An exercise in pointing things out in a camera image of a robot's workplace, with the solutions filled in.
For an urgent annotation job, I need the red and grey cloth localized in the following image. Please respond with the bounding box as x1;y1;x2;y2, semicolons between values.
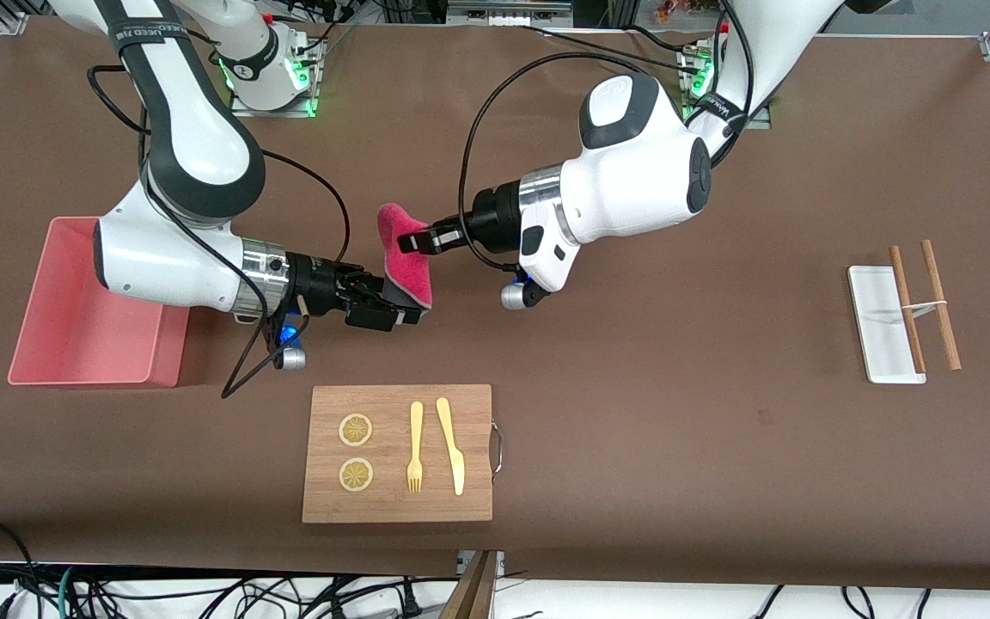
375;203;434;310

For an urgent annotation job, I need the yellow plastic fork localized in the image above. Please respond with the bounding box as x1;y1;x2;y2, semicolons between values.
406;401;425;494

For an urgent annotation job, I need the yellow plastic knife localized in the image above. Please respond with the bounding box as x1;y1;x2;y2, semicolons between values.
436;397;467;497

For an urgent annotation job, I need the brown table cover sheet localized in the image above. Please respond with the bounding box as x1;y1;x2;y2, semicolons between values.
0;15;990;594

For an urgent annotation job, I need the wooden cutting board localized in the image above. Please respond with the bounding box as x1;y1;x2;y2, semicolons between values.
302;384;494;524

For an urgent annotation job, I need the grey power strip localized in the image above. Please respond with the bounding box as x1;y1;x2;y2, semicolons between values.
446;0;575;27

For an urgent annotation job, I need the pink plastic bin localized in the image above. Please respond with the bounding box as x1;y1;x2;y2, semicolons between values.
7;217;191;388

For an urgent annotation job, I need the brown wooden beam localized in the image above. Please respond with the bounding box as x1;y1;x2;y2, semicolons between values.
439;550;498;619

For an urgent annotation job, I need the white rectangular tray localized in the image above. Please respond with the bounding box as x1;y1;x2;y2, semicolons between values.
846;265;927;385

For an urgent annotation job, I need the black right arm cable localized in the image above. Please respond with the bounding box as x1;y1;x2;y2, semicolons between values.
85;64;351;401

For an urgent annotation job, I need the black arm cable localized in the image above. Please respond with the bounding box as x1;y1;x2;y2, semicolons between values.
85;64;351;401
456;0;758;273

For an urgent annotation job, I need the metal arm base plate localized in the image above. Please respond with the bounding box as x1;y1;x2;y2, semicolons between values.
680;47;773;130
229;34;321;119

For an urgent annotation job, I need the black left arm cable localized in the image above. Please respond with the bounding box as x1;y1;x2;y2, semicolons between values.
456;0;758;273

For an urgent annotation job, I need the black cable on table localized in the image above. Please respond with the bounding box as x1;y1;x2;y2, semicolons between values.
512;24;702;78

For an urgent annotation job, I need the small metal bracket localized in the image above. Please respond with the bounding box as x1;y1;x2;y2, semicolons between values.
456;550;506;579

